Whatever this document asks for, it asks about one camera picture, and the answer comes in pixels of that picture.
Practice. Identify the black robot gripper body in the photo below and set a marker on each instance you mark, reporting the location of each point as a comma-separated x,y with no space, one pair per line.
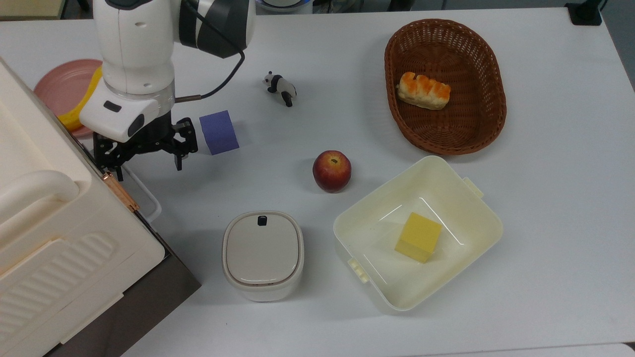
149,141

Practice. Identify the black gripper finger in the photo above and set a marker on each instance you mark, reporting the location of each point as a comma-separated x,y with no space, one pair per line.
119,174
179,161

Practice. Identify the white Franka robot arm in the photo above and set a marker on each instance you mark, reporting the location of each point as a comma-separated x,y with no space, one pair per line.
134,54

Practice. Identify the cream drawer cabinet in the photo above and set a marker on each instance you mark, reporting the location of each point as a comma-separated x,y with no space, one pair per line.
59,248

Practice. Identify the copper cabinet latch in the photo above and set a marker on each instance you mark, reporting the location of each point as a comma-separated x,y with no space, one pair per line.
120,191

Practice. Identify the purple cube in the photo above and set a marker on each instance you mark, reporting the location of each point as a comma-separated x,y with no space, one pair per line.
218,133

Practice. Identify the yellow banana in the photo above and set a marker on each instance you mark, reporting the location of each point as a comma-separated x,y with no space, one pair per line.
74,118

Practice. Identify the pink plate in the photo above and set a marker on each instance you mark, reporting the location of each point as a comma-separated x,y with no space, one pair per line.
59,89

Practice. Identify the white lidded trash can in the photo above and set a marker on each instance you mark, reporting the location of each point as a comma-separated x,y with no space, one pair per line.
262,254

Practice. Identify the panda toy figure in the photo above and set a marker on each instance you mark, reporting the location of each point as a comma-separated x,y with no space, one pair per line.
283,88

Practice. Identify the red apple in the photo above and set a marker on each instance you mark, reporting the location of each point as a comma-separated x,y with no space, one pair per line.
331,171

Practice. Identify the tan wooden desk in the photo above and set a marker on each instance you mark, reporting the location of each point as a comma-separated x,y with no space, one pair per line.
30,7

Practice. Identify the cream plastic box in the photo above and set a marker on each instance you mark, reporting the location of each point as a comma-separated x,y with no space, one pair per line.
382,277

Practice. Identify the yellow cube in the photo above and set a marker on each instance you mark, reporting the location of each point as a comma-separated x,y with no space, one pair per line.
417,237

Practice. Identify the orange glazed bread loaf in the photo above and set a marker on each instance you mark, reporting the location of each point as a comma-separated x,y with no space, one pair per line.
423,91

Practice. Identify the brown wicker basket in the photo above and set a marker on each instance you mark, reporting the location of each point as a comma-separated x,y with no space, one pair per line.
466,129

